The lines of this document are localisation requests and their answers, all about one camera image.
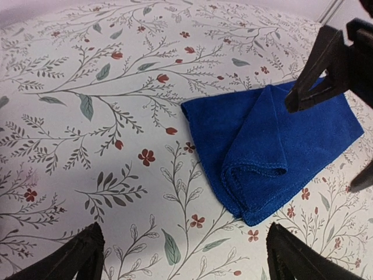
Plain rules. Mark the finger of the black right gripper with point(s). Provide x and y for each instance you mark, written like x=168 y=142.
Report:
x=363 y=180

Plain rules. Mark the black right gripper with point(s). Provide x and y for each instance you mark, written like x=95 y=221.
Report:
x=334 y=68

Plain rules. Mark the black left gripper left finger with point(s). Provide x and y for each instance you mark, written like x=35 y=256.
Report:
x=80 y=258

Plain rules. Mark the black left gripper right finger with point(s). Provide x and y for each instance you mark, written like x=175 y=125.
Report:
x=291 y=258

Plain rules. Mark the blue towel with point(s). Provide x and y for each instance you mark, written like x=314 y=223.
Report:
x=256 y=155

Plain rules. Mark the right aluminium frame post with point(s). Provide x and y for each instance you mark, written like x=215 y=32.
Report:
x=331 y=8

